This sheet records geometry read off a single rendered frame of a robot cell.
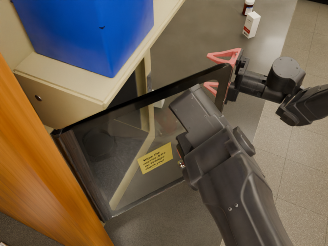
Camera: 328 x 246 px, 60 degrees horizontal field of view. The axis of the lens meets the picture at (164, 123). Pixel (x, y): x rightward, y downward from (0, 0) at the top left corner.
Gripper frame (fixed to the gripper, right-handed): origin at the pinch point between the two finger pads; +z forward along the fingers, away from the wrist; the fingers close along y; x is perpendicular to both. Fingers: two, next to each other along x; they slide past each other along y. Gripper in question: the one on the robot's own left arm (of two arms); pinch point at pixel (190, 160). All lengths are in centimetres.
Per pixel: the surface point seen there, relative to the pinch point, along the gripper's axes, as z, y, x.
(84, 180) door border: -1.1, -5.2, -20.4
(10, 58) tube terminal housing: -26.5, -18.3, -21.2
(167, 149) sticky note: 1.7, -4.0, -2.9
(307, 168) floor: 114, 43, 107
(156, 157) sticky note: 2.9, -3.4, -5.5
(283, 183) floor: 113, 43, 86
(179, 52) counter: 48, -40, 31
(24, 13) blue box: -30.3, -20.1, -18.1
